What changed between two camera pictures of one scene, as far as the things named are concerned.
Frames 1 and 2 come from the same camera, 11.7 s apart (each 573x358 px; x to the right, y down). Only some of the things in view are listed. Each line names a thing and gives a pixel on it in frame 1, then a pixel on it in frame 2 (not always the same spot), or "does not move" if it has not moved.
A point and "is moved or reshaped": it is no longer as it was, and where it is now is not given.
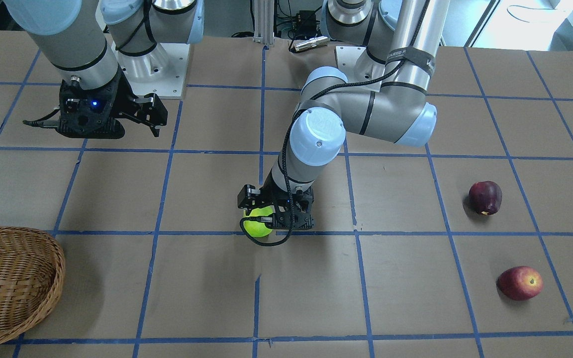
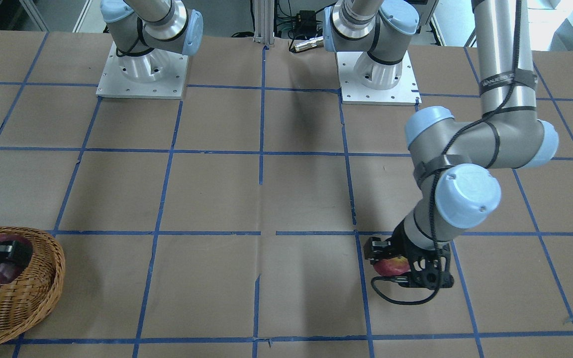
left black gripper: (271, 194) -> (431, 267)
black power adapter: (307, 22) does not move
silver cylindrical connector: (314, 42) does not move
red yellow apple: (520, 283) -> (392, 266)
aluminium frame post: (264, 22) does not move
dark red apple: (485, 197) is moved or reshaped
